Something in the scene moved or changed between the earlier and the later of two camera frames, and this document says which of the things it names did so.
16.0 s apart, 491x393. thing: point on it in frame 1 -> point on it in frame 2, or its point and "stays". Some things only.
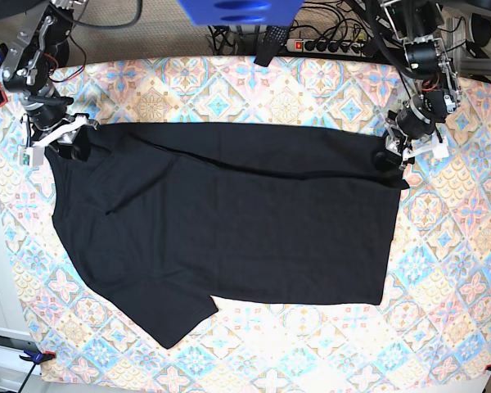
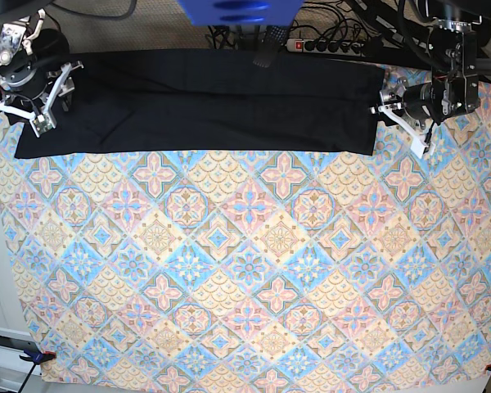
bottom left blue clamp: [36, 358] stays
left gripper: [47, 111] -> [35, 88]
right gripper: [415, 118] -> [417, 101]
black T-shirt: [164, 219] -> [154, 101]
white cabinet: [4, 340] stays
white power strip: [323, 47] stays
